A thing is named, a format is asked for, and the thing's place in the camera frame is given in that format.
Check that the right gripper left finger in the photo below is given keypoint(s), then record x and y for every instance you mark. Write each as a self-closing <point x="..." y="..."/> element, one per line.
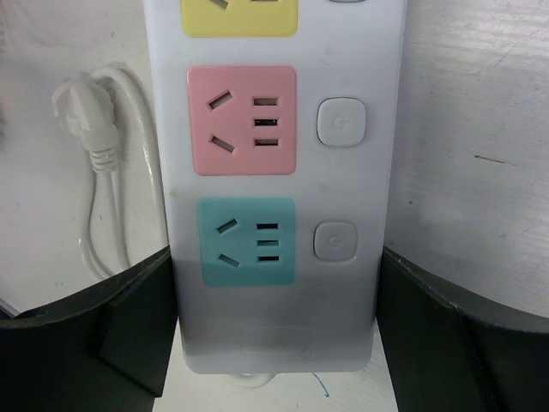
<point x="105" y="348"/>

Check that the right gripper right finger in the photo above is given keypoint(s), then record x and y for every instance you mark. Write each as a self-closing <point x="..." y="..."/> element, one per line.
<point x="450" y="349"/>

